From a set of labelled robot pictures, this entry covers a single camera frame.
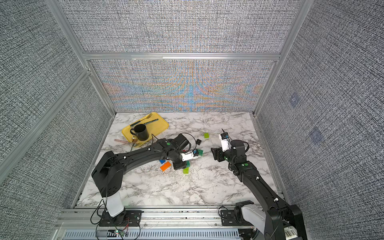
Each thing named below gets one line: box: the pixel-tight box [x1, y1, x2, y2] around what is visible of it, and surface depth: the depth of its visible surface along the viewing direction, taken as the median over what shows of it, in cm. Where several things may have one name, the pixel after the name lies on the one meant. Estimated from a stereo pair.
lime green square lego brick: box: [183, 167, 190, 175], surface depth 90 cm
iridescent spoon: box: [130, 135, 137, 152], surface depth 102 cm
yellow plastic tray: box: [122, 112, 169, 147], surface depth 112 cm
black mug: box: [130, 124, 149, 141], surface depth 102 cm
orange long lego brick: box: [160, 161, 171, 172], surface depth 94 cm
